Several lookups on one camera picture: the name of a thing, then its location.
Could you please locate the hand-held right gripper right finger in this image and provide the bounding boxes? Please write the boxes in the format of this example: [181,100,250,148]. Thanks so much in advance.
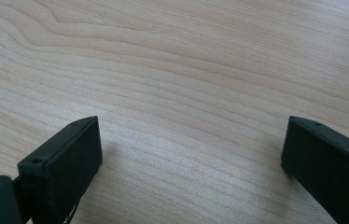
[280,115,349,224]

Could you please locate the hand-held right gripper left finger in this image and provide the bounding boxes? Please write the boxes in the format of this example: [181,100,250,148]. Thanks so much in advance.
[17,115,104,224]

